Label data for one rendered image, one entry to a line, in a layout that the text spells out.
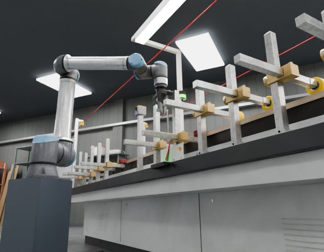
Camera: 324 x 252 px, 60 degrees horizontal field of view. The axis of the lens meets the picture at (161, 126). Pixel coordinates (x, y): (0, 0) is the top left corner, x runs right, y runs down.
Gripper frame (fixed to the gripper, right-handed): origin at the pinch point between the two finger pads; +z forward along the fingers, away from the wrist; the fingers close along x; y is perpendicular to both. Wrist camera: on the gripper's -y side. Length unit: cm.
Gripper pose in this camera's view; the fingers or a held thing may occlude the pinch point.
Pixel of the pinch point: (163, 113)
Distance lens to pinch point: 180.9
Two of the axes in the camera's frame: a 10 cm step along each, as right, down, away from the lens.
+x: -8.6, -1.3, -4.9
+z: 0.1, 9.6, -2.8
